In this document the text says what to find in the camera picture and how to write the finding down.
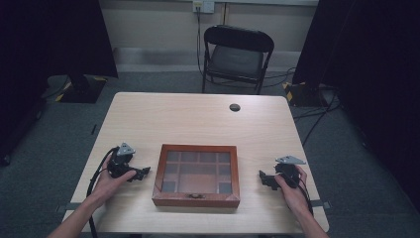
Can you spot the person's left hand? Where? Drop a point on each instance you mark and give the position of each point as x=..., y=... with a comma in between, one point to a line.
x=109, y=185

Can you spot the black folding chair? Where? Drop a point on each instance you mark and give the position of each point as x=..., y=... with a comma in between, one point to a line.
x=237, y=56

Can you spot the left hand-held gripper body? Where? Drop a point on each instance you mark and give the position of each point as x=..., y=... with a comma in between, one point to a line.
x=121, y=160

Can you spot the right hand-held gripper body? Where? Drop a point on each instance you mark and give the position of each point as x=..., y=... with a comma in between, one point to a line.
x=288, y=168

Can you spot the dark table grommet hole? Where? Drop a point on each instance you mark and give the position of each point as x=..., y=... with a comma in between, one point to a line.
x=234, y=107

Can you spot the person's right hand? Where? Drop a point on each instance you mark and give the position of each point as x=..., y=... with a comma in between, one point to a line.
x=294, y=196

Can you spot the white wall outlet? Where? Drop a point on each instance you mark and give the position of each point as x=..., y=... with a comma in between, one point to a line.
x=203, y=6

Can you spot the stand base with yellow-black tape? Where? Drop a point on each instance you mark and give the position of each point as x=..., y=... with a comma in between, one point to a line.
x=305, y=94

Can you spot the wooden box with glass lid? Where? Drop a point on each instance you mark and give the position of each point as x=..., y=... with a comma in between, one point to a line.
x=197, y=177

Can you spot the black stand base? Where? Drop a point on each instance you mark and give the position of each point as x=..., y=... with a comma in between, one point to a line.
x=82, y=89

